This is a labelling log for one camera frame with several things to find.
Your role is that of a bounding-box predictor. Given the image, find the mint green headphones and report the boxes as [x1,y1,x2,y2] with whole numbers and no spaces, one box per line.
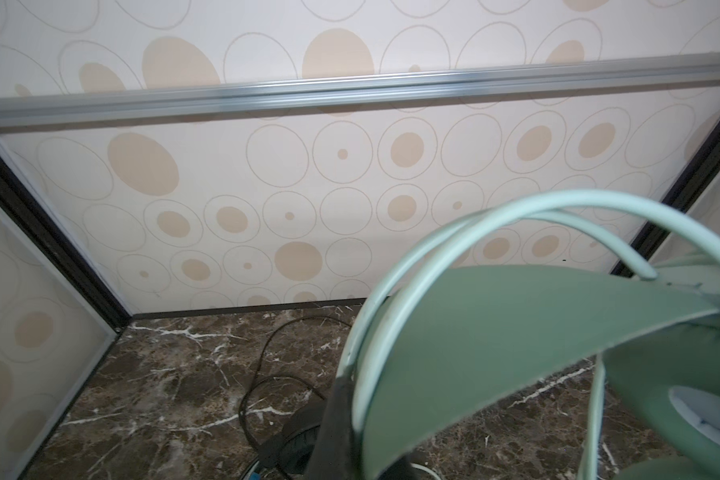
[336,190,720,479]

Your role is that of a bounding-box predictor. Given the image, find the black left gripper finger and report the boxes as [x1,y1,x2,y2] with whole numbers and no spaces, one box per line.
[305,376,360,480]

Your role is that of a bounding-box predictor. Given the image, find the black headphones blue accents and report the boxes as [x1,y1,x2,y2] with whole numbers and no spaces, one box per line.
[239,400,445,480]

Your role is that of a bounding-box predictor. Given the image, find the black right corner post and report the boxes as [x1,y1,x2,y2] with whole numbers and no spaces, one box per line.
[610,119,720,278]

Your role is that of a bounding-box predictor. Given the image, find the aluminium frame rail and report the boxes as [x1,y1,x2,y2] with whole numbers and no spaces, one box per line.
[0,53,720,129]

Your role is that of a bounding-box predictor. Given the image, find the black headphone cable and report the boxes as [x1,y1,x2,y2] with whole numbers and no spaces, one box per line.
[237,314,355,457]

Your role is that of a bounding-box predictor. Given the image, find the black frame corner post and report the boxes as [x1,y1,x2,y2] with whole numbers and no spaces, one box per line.
[0,158,132,333]

